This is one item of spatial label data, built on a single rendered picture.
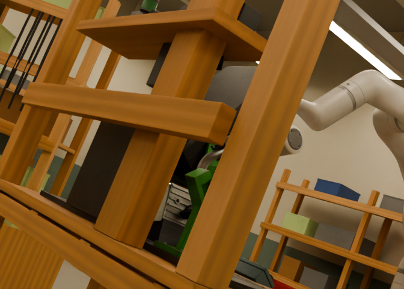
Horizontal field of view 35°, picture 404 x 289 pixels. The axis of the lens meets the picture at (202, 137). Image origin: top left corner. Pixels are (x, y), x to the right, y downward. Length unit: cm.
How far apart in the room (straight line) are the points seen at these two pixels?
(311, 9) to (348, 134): 776
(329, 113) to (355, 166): 707
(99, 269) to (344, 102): 85
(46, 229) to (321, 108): 93
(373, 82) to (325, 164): 730
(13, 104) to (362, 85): 336
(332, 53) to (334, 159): 180
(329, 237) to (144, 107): 655
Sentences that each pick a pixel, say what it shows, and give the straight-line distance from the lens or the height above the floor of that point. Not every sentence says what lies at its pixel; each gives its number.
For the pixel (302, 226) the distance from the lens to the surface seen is 843.
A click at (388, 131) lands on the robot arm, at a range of 214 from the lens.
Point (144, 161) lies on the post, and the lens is 174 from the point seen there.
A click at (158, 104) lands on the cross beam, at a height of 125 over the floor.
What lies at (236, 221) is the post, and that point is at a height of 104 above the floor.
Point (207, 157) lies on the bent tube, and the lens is 201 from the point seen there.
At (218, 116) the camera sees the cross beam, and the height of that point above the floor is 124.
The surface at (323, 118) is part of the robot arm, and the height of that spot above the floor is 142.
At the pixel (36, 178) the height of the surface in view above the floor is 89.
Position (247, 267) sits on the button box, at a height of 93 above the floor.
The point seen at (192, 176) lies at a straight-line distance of 176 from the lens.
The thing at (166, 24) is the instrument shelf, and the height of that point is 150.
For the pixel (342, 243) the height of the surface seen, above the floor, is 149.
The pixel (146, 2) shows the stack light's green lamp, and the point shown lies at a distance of 224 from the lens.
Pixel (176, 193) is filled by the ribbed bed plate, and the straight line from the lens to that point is 207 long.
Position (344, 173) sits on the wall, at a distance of 904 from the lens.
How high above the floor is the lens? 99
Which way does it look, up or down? 8 degrees up
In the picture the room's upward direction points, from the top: 22 degrees clockwise
